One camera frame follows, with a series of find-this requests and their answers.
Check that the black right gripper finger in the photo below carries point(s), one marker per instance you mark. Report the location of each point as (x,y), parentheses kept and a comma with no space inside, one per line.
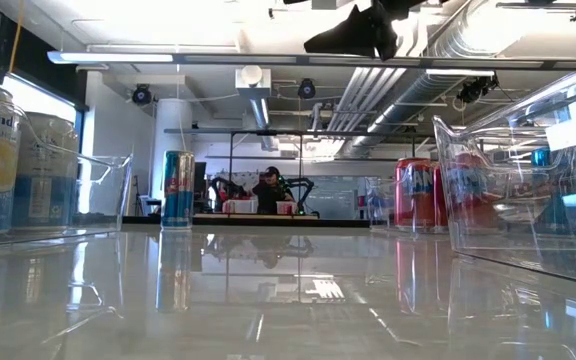
(363,35)

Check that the red Fanta can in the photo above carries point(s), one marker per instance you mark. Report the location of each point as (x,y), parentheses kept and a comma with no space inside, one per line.
(442,200)
(473,200)
(414,200)

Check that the clear plastic bin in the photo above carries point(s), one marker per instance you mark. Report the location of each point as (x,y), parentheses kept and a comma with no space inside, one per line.
(380,210)
(543,250)
(103,200)

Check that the blue silver Red Bull can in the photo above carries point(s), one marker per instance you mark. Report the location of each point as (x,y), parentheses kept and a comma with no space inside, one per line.
(548,215)
(178,195)

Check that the black background robot arm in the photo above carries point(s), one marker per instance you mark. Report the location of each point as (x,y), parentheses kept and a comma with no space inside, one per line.
(225,189)
(302,187)

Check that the white ceiling pipes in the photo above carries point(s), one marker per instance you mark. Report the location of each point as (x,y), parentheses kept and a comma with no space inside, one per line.
(363,95)

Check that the white box ceiling lamp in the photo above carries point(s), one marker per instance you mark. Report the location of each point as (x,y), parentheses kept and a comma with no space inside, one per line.
(252,82)

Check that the frosted glass partition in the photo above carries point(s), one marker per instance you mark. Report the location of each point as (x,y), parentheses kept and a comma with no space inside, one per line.
(338,197)

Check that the person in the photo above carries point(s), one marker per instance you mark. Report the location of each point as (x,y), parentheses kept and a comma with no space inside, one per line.
(269,195)

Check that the red white box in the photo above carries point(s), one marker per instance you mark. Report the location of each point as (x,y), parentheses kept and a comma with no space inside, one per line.
(239,206)
(286,207)

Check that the white round column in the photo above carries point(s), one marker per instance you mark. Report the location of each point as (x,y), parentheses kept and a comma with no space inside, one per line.
(170,125)

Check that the black computer monitor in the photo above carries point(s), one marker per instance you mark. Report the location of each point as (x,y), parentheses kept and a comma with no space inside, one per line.
(200,177)

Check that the long horizontal light bar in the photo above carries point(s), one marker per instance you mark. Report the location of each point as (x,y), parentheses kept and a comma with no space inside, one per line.
(118,57)

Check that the black background table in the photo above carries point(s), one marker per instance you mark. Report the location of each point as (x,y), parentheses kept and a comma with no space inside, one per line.
(143,220)

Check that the silver ventilation duct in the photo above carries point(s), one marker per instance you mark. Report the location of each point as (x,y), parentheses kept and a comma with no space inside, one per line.
(418,90)

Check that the round black ceiling camera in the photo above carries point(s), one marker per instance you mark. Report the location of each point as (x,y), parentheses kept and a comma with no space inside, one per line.
(141,94)
(306,89)

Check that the black hanging camera cluster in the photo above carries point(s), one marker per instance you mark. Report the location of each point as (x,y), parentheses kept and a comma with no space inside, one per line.
(474,90)

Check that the black background rig frame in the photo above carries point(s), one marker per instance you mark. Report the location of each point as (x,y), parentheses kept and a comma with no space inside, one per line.
(300,150)

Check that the black ceiling bracket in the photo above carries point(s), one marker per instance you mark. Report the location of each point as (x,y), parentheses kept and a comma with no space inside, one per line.
(538,5)

